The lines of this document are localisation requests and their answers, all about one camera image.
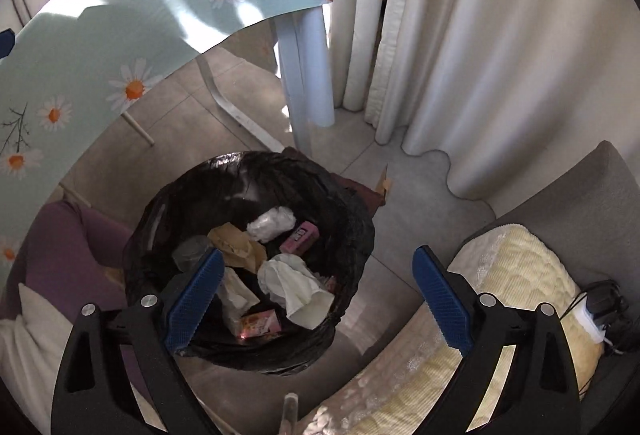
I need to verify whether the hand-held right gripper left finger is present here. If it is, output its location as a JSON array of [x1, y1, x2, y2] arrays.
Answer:
[[50, 247, 226, 435]]

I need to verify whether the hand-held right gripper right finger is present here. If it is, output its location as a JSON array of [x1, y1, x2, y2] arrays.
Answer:
[[412, 245, 583, 435]]

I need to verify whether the brown paper bag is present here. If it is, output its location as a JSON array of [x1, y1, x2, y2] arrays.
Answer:
[[207, 222, 268, 273]]

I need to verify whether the pink red snack wrapper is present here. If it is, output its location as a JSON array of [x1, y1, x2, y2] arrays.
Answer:
[[241, 308, 282, 342]]

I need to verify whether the large white tissue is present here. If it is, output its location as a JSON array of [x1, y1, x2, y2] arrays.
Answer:
[[257, 254, 336, 330]]

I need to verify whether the black bagged waste bin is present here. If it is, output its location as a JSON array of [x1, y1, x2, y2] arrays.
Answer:
[[122, 150, 377, 376]]

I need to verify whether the small white tissue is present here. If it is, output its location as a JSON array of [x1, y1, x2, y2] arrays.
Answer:
[[246, 206, 296, 243]]

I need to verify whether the pink snack box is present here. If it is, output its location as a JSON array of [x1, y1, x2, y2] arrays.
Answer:
[[279, 221, 320, 256]]

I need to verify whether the cream quilted blanket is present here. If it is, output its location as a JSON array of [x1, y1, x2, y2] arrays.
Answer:
[[300, 222, 606, 435]]

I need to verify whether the brown cardboard scrap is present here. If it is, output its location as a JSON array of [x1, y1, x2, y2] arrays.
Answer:
[[374, 164, 395, 196]]

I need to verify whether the purple cushion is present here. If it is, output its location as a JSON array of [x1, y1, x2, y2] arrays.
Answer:
[[10, 200, 166, 416]]

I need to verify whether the white power strip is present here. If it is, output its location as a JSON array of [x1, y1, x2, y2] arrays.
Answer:
[[574, 305, 612, 346]]

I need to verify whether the wooden furniture leg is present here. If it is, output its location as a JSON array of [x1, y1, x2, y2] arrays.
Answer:
[[122, 111, 156, 147]]

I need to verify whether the white cloth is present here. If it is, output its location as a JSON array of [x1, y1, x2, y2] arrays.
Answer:
[[0, 282, 66, 416]]

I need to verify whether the white curved furniture leg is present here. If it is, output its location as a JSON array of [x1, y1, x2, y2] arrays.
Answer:
[[197, 55, 284, 152]]

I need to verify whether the white table leg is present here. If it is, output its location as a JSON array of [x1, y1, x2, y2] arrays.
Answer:
[[274, 10, 336, 151]]

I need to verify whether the white curtain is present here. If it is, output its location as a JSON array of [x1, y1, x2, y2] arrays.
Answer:
[[310, 0, 640, 218]]

